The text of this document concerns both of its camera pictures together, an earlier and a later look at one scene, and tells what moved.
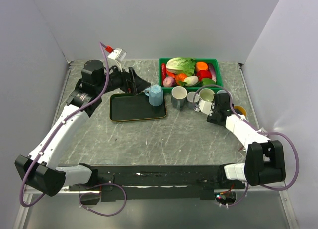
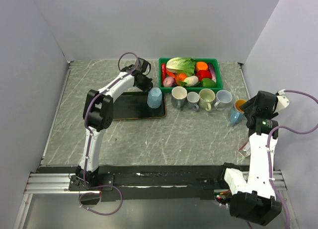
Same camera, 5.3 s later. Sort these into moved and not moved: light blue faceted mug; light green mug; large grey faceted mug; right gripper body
Moved: right gripper body
Not moved: light green mug; large grey faceted mug; light blue faceted mug
